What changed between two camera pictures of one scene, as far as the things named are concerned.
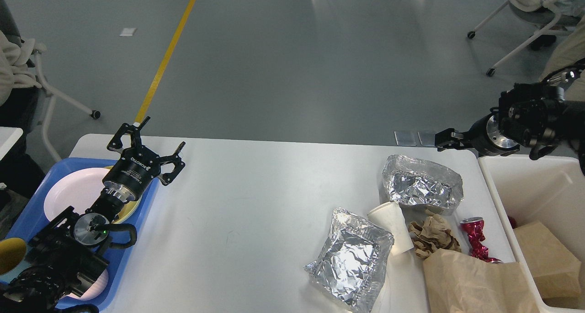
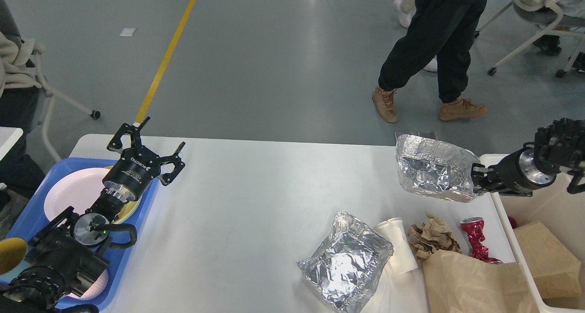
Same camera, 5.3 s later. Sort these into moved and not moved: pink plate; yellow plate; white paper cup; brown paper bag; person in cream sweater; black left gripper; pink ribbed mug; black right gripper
Moved: black right gripper; white paper cup
Not moved: pink ribbed mug; yellow plate; black left gripper; pink plate; brown paper bag; person in cream sweater
